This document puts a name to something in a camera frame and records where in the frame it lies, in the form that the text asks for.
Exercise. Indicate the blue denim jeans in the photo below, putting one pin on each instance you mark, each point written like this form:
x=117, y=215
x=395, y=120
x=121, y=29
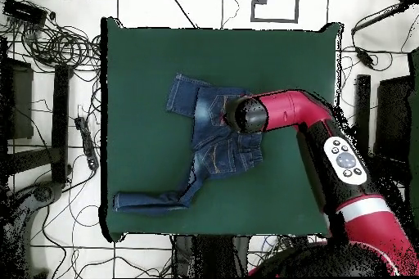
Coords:
x=216, y=154

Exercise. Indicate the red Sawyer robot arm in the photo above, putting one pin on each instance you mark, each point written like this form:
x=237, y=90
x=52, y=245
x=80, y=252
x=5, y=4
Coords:
x=288, y=108

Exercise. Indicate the dark flat panel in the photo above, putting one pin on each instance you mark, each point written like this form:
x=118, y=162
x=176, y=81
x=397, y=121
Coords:
x=21, y=105
x=392, y=118

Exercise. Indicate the dark green table cloth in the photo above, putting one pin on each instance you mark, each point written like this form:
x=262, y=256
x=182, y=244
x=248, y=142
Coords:
x=147, y=128

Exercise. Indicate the black power strip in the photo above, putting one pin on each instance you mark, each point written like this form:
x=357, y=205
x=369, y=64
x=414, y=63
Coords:
x=86, y=141

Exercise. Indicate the black stand beam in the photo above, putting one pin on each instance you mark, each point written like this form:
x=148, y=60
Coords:
x=363, y=102
x=60, y=122

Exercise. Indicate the grey round stand foot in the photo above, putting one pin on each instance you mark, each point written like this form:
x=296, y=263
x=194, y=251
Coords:
x=45, y=192

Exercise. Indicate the black power adapter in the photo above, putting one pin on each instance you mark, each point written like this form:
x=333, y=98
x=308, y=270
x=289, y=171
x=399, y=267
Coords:
x=365, y=57

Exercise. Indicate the black tube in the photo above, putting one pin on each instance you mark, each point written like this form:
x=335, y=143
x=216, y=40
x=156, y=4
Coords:
x=379, y=17

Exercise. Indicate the black box device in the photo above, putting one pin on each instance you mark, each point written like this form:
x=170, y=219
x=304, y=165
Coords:
x=24, y=12

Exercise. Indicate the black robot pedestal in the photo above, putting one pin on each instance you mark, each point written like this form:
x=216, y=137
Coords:
x=212, y=256

